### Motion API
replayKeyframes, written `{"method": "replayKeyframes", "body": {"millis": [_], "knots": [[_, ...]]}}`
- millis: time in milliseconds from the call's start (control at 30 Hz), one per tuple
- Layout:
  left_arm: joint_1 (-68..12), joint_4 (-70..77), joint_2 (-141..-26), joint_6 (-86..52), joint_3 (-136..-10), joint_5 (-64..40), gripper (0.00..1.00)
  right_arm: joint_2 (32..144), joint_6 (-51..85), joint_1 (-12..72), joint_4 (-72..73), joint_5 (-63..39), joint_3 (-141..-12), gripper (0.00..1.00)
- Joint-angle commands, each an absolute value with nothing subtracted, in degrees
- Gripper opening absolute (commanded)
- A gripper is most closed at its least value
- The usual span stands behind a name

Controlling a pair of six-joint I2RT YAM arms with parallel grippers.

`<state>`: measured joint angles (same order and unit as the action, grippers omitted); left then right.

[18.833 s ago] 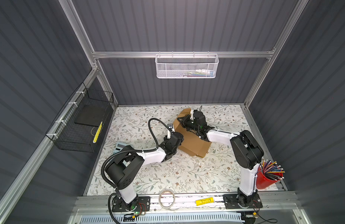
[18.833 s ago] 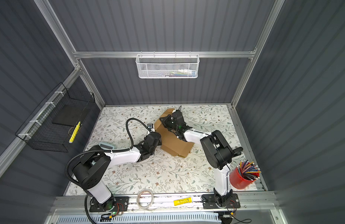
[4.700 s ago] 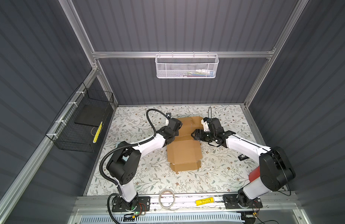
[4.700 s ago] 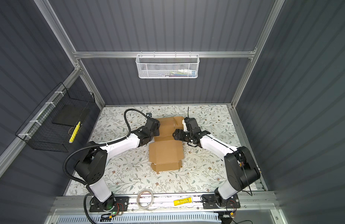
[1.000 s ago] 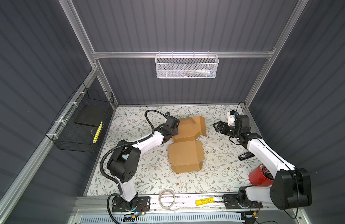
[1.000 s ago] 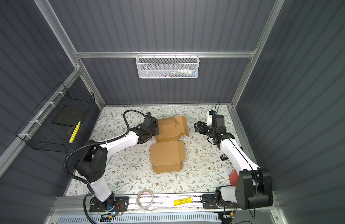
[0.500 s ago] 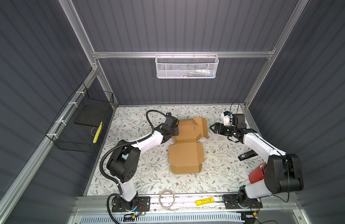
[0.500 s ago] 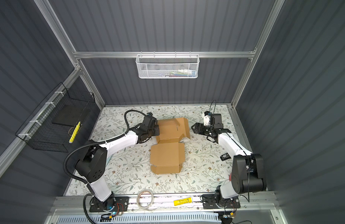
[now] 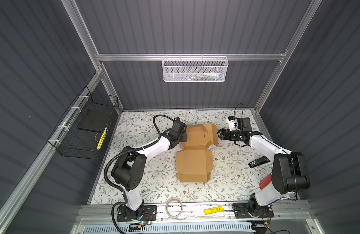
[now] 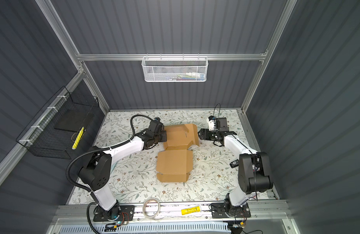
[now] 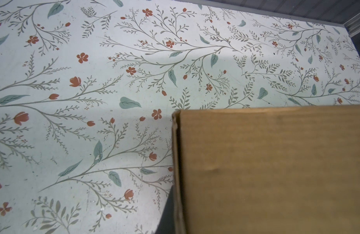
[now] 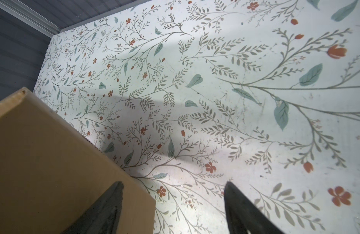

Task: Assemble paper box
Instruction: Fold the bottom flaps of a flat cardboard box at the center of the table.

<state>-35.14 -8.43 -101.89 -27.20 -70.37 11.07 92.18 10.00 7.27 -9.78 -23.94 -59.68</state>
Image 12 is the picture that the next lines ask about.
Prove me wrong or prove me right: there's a brown cardboard box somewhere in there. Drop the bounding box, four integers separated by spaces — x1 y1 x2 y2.
0 88 156 234

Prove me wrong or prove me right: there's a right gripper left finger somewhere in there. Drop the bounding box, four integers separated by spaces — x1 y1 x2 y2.
63 181 124 234

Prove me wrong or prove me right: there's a floral table mat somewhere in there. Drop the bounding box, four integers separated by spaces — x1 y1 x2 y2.
34 1 360 234

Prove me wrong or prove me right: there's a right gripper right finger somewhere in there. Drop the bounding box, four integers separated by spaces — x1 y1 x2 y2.
224 181 283 234

